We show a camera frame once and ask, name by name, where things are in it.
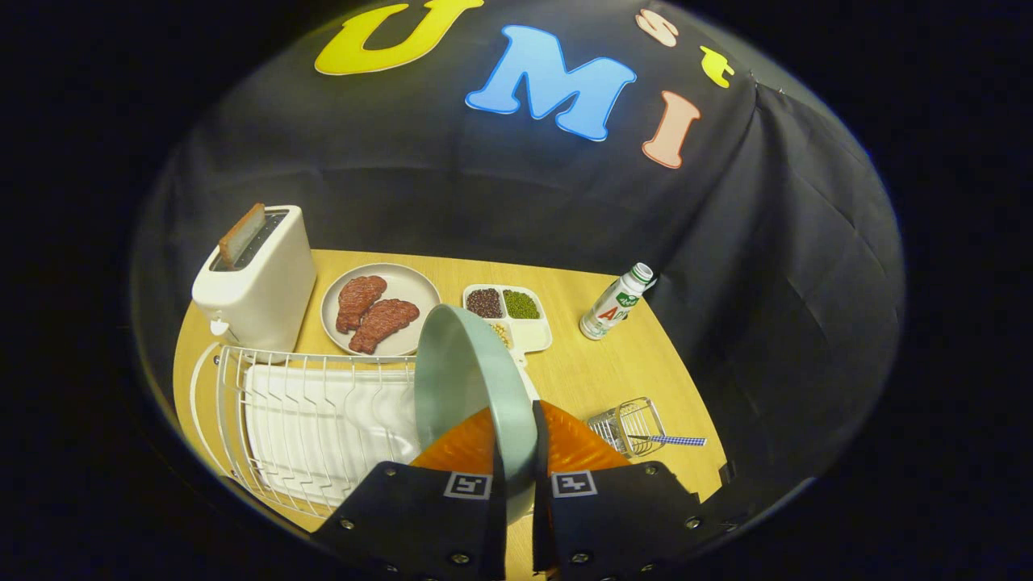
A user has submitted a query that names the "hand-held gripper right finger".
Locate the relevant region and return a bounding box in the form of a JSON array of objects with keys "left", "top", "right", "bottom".
[{"left": 531, "top": 399, "right": 731, "bottom": 581}]

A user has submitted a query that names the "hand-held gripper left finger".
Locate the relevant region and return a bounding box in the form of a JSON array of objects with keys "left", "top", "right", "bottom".
[{"left": 311, "top": 406, "right": 508, "bottom": 581}]

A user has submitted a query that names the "metal wire basket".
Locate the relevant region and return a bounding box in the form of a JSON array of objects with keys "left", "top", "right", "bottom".
[{"left": 587, "top": 397, "right": 667, "bottom": 459}]

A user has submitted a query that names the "pale green plate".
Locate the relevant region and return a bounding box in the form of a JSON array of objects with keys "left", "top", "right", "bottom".
[{"left": 414, "top": 303, "right": 539, "bottom": 521}]

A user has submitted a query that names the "white wire dish rack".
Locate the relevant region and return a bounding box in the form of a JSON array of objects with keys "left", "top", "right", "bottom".
[{"left": 189, "top": 342, "right": 429, "bottom": 519}]

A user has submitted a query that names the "beige round plate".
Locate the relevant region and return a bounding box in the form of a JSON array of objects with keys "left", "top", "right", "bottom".
[{"left": 320, "top": 263, "right": 442, "bottom": 357}]

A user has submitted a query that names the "white drip tray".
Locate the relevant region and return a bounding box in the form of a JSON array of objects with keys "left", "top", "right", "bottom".
[{"left": 244, "top": 363, "right": 424, "bottom": 509}]

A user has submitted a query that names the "brown meat slice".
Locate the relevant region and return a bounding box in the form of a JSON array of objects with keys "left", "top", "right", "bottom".
[
  {"left": 349, "top": 299, "right": 420, "bottom": 355},
  {"left": 336, "top": 275, "right": 388, "bottom": 334}
]

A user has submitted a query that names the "white divided snack tray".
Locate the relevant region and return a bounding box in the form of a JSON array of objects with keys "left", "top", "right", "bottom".
[{"left": 462, "top": 283, "right": 554, "bottom": 368}]

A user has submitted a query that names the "white drink bottle green label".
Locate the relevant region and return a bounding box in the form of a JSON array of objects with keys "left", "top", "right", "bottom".
[{"left": 579, "top": 262, "right": 656, "bottom": 341}]

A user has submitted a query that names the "white toaster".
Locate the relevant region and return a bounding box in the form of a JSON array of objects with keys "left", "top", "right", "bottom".
[{"left": 191, "top": 205, "right": 317, "bottom": 353}]

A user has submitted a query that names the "toast bread slice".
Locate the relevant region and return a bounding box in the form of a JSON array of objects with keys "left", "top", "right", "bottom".
[{"left": 218, "top": 203, "right": 267, "bottom": 270}]

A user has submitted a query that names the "black backdrop cloth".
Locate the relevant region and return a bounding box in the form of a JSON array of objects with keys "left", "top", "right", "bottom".
[{"left": 133, "top": 0, "right": 905, "bottom": 517}]

